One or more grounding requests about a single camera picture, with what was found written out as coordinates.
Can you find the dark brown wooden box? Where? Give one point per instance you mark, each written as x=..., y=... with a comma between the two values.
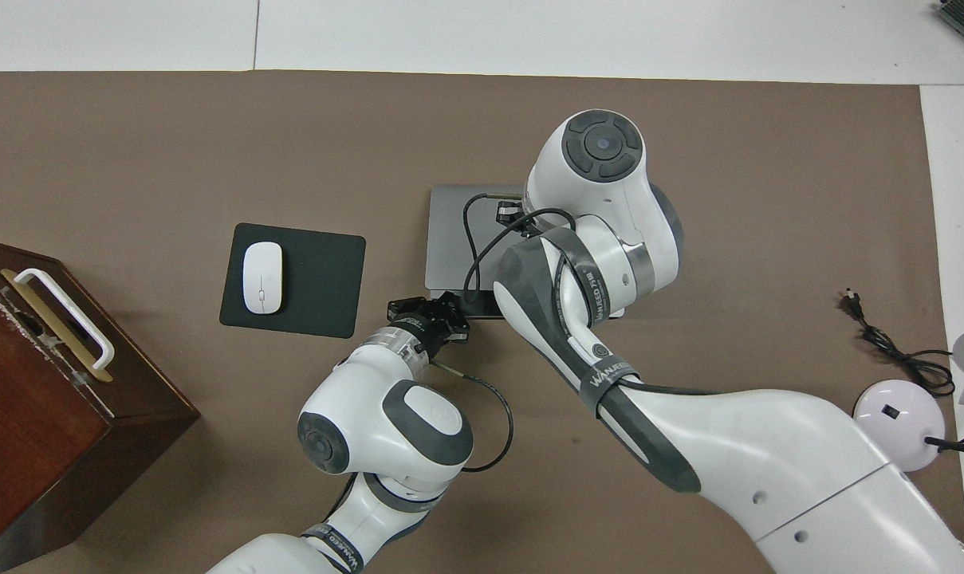
x=35, y=430

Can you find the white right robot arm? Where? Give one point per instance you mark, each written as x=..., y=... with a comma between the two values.
x=769, y=446

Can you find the grey laptop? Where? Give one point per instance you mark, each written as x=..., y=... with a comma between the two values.
x=446, y=239

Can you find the white computer mouse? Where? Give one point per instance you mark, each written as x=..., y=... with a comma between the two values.
x=262, y=279

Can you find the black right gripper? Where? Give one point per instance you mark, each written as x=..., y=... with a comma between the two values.
x=512, y=213

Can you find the brown table mat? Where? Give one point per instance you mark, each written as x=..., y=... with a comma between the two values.
x=210, y=143

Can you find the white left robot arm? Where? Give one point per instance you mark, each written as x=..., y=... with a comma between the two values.
x=370, y=406

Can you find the black mouse pad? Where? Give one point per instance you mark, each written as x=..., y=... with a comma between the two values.
x=322, y=279

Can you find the white desk lamp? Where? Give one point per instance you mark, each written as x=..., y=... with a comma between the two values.
x=900, y=422

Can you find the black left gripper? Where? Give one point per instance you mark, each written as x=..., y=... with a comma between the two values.
x=430, y=327

